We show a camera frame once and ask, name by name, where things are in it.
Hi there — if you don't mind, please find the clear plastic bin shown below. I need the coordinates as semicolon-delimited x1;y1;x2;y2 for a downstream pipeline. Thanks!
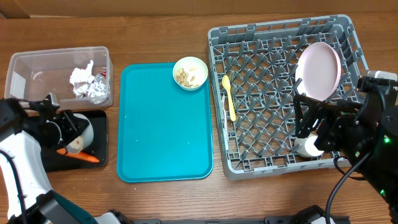
4;46;114;110

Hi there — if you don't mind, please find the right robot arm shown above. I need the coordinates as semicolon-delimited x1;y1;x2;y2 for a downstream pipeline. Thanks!
294;70;397;223

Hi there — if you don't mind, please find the white plate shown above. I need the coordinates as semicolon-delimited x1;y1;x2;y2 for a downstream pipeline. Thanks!
295;42;341;101

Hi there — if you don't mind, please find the black tray bin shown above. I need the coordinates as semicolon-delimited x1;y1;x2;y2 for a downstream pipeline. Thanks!
41;110;108;172

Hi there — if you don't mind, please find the white paper cup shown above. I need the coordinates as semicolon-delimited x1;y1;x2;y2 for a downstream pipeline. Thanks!
294;134;324;157

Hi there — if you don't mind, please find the teal plastic tray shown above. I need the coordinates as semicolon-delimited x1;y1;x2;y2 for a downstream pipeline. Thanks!
116;62;214;183

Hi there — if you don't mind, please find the white napkin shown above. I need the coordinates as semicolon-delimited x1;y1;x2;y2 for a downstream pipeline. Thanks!
69;60;95;98

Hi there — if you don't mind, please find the white bowl with crumbs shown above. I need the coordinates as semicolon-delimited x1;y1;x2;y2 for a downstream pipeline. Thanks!
65;113;94;154

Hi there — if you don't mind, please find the yellow plastic spoon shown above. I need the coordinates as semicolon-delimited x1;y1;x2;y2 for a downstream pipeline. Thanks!
221;75;236;122

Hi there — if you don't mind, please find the white bowl with nuts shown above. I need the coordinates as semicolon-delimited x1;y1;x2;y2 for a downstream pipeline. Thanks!
173;57;208;91

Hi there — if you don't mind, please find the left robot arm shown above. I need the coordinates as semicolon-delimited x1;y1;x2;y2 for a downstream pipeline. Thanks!
1;96;119;223

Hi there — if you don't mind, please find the grey dishwasher rack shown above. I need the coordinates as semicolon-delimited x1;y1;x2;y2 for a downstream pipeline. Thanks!
208;14;368;180

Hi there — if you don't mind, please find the white plastic fork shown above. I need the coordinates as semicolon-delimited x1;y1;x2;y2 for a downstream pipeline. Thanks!
221;96;228;129

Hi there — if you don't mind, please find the orange carrot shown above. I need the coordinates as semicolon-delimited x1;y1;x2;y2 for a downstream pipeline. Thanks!
57;148;100;163

